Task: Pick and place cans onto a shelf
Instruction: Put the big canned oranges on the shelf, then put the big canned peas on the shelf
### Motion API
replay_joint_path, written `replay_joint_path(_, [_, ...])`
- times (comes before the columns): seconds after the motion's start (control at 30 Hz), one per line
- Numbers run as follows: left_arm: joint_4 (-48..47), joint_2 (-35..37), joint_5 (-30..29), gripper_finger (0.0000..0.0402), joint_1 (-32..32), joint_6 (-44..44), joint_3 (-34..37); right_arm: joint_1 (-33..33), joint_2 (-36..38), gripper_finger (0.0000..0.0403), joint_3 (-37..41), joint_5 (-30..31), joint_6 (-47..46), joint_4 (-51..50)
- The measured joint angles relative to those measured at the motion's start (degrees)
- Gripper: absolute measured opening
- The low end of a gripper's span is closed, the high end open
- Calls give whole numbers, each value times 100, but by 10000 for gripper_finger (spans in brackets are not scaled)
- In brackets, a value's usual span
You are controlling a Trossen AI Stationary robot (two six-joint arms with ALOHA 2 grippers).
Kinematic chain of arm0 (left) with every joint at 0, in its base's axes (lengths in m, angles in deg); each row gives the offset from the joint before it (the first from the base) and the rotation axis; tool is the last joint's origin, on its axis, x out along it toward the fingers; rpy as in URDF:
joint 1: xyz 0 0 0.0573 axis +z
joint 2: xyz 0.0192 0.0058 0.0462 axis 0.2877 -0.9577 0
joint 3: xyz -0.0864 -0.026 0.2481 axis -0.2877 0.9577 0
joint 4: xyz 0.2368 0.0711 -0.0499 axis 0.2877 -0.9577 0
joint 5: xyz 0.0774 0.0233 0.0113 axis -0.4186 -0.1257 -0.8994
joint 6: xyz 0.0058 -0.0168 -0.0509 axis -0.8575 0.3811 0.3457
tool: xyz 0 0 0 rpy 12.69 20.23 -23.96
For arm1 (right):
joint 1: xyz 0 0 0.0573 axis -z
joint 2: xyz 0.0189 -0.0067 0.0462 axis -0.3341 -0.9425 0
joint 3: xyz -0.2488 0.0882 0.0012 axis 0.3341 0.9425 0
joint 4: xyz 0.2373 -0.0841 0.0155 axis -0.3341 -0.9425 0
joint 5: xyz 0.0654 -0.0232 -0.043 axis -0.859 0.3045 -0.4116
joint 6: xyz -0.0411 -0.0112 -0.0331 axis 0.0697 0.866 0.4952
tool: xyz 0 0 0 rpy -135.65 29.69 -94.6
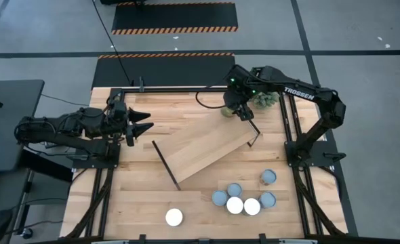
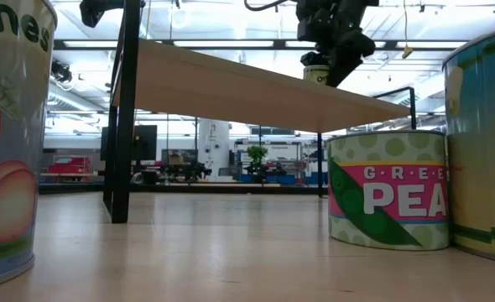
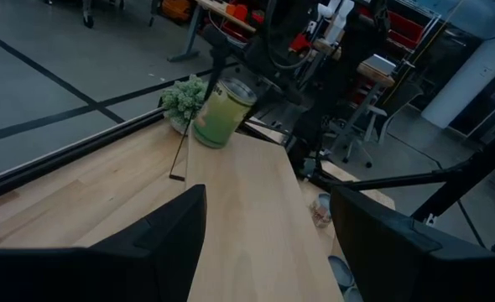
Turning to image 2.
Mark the wooden tray with black rim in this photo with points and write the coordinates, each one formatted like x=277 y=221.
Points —
x=251 y=92

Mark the black ceiling-mounted device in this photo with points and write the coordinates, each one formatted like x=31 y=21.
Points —
x=60 y=71

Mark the green peas label tin can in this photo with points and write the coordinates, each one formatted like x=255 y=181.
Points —
x=388 y=189

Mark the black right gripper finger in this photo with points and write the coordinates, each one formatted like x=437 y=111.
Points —
x=314 y=58
x=343 y=71

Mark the leafy green potted plant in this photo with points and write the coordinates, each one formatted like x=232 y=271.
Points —
x=256 y=157

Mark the olive green label tin can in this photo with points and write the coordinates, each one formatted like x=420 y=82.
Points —
x=316 y=74

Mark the black monitor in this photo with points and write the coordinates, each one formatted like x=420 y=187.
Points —
x=149 y=142

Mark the blue storage bins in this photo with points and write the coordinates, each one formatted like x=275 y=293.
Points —
x=287 y=179

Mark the dark equipment on bench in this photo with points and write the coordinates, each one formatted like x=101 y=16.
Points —
x=189 y=172

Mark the white board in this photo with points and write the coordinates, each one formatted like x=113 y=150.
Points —
x=281 y=155

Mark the black ceiling light rail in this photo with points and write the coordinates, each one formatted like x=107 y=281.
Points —
x=279 y=44

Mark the black aluminium table frame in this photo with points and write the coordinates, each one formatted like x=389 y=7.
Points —
x=209 y=189

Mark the blue and yellow tin can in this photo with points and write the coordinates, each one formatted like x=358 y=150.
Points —
x=482 y=147

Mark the white round column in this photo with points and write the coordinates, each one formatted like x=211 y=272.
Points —
x=214 y=147

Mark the peaches label tin can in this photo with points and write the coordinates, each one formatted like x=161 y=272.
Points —
x=8 y=168

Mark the red cabinet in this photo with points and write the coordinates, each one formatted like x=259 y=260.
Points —
x=69 y=165

